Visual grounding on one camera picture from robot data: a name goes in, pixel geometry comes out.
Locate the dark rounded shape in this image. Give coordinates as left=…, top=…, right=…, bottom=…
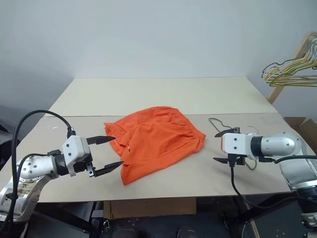
left=176, top=225, right=197, bottom=238

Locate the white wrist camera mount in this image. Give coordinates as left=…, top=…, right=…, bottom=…
left=61, top=135, right=91, bottom=177
left=220, top=132, right=253, bottom=156

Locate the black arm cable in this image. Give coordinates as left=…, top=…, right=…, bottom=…
left=229, top=155, right=317, bottom=208
left=4, top=110, right=77, bottom=223

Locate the open cardboard box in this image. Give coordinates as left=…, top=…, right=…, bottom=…
left=283, top=116, right=317, bottom=159

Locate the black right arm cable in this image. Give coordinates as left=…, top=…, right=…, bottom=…
left=229, top=155, right=317, bottom=208

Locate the wooden clothes rack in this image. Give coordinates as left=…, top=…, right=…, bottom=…
left=266, top=31, right=317, bottom=105

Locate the black metal table frame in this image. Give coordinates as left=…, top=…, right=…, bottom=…
left=34, top=197, right=302, bottom=238

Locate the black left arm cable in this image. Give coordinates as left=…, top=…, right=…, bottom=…
left=4, top=110, right=77, bottom=223

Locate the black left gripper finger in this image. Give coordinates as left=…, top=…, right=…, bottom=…
left=86, top=135, right=116, bottom=146
left=94, top=161, right=124, bottom=178

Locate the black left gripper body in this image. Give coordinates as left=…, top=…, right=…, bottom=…
left=74, top=154, right=97, bottom=178

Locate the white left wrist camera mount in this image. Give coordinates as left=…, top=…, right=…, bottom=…
left=61, top=135, right=91, bottom=177

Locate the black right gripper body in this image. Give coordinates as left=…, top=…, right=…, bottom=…
left=227, top=153, right=246, bottom=167

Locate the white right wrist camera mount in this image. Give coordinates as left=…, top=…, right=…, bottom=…
left=220, top=132, right=253, bottom=156

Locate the yellow wire hanger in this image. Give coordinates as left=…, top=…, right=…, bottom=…
left=264, top=39, right=317, bottom=84

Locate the orange shirt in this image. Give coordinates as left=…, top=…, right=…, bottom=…
left=103, top=106, right=207, bottom=186

